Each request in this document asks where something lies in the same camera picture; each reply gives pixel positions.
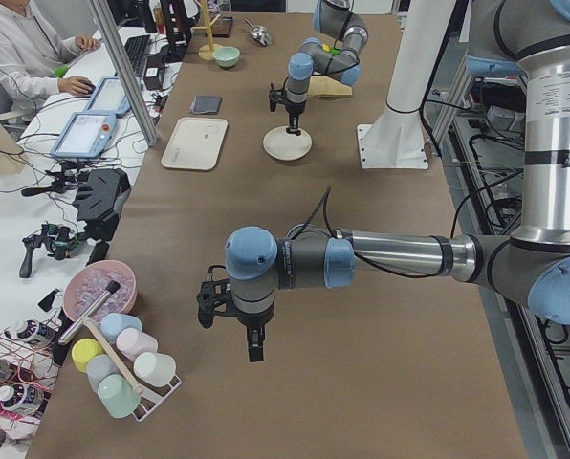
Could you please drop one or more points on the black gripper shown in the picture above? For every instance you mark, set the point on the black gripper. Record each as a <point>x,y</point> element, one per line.
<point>252,321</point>
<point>293,109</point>

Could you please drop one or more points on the cream round plate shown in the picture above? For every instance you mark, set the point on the cream round plate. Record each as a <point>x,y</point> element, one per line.
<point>281,145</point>

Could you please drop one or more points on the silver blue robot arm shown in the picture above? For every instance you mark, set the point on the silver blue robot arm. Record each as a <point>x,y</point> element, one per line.
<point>530,266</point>
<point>341,62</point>

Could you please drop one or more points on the cream rectangular tray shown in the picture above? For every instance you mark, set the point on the cream rectangular tray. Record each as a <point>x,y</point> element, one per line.
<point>195,144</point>

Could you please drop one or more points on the bamboo cutting board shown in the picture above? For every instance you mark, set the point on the bamboo cutting board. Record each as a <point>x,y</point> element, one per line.
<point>324,87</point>

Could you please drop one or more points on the grey folded cloth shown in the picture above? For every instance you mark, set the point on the grey folded cloth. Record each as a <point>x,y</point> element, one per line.
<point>205,105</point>

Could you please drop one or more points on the mint green bowl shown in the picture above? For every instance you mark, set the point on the mint green bowl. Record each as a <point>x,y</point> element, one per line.
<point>226,56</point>

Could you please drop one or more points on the metal scoop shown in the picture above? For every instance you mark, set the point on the metal scoop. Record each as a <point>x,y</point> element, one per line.
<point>260,34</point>

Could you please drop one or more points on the white cup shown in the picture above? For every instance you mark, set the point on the white cup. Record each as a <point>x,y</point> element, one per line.
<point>154,368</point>

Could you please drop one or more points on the wooden mug tree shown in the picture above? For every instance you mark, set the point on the wooden mug tree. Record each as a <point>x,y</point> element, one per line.
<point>206,52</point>

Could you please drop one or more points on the pink cup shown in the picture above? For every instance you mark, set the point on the pink cup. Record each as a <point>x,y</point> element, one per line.
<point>132,342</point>

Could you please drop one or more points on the blue cup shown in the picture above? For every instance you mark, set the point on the blue cup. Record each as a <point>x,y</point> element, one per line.
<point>114,323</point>

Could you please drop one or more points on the metal black-tipped muddler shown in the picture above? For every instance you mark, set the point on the metal black-tipped muddler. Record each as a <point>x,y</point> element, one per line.
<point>67,336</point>

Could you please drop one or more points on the mint green cup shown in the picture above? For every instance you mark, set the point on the mint green cup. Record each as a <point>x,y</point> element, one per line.
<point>118,396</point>

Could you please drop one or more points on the grey cup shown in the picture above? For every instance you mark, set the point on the grey cup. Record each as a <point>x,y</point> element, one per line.
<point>98,368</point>

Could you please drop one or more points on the yellow cup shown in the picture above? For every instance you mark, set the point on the yellow cup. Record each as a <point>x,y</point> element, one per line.
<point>83,351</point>

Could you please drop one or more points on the black keyboard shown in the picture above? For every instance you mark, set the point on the black keyboard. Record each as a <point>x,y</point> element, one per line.
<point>136,48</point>

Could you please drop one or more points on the pink bowl of ice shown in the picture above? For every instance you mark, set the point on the pink bowl of ice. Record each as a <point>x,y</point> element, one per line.
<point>89,283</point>

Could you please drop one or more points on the blue teach pendant far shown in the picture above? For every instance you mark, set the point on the blue teach pendant far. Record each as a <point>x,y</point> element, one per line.
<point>109,95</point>

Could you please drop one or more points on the blue teach pendant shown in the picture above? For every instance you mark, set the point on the blue teach pendant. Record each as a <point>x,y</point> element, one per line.
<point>109,95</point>
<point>85,136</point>

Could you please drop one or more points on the blue teach pendant near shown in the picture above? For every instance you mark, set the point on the blue teach pendant near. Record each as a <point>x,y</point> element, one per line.
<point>85,136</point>

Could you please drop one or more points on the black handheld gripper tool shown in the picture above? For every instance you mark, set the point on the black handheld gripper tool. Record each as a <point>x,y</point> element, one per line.
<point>59,241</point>

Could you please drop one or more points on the person in white hoodie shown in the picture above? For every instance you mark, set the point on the person in white hoodie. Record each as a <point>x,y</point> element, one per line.
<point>31,51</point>

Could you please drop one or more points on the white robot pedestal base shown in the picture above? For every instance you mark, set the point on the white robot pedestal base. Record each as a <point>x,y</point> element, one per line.
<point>395,139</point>

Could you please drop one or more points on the white wire cup rack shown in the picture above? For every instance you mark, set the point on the white wire cup rack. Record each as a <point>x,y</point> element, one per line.
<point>152,397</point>

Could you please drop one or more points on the wooden rack handle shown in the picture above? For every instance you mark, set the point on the wooden rack handle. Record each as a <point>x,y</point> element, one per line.
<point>127,374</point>

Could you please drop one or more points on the black stand mount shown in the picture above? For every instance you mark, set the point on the black stand mount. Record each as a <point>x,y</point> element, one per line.
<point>99,202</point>

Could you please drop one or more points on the aluminium frame post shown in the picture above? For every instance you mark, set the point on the aluminium frame post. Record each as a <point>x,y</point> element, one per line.
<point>112,41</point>

